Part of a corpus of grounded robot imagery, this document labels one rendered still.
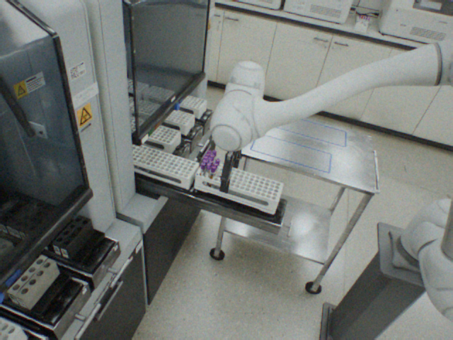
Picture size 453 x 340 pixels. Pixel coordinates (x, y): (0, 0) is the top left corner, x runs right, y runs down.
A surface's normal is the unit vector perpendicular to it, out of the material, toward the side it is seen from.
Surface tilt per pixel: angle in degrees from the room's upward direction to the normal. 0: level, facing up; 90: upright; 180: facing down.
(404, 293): 90
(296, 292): 0
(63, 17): 90
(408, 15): 90
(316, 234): 0
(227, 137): 94
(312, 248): 0
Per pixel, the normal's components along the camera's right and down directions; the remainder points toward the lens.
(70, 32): 0.94, 0.30
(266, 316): 0.12, -0.75
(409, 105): -0.32, 0.59
